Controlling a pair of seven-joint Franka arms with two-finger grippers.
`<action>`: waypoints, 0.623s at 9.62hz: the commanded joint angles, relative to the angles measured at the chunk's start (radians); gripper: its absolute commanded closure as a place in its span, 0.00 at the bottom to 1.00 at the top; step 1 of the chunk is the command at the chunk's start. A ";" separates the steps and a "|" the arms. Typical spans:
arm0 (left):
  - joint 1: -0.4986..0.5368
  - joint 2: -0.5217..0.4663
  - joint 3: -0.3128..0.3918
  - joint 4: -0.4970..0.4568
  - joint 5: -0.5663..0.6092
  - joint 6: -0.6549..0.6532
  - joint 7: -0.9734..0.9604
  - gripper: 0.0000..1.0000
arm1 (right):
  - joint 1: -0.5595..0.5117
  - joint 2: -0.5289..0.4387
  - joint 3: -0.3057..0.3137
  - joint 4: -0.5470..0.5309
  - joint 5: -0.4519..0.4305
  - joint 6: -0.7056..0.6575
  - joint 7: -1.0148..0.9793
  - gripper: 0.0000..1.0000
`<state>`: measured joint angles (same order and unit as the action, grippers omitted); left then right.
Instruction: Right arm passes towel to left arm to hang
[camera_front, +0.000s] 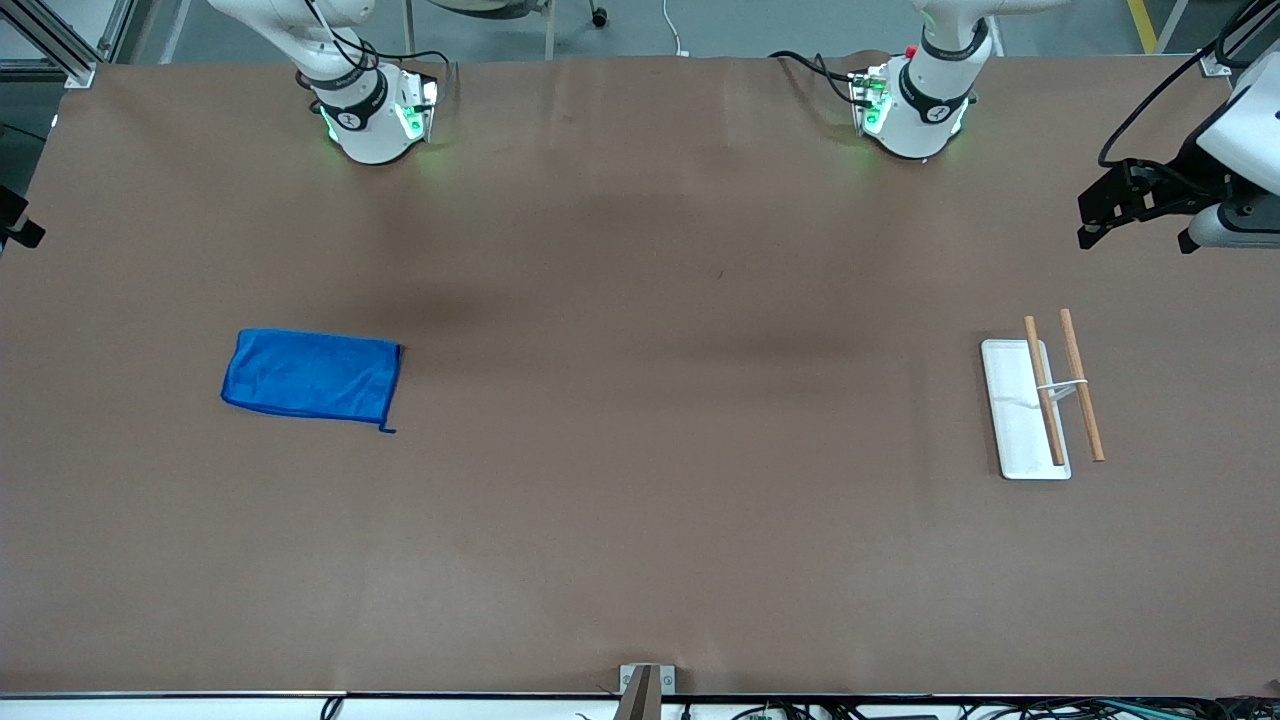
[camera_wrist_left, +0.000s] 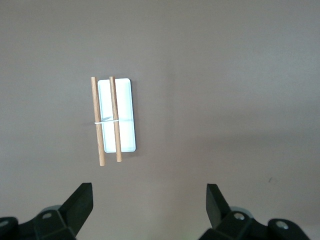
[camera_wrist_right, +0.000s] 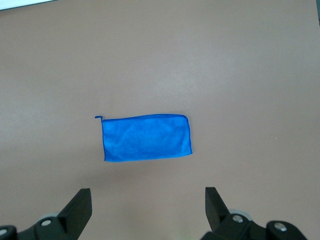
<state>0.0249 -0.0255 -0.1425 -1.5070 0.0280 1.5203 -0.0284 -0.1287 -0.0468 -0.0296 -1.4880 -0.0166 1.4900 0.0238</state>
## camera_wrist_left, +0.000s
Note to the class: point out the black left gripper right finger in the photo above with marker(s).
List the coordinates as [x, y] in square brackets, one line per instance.
[220, 212]

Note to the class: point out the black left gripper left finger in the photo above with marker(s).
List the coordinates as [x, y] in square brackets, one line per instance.
[72, 210]

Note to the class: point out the wooden rack rod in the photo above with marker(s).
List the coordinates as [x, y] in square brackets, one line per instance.
[98, 120]
[115, 120]

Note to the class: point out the white rack base tray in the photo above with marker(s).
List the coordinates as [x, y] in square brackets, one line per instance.
[125, 105]

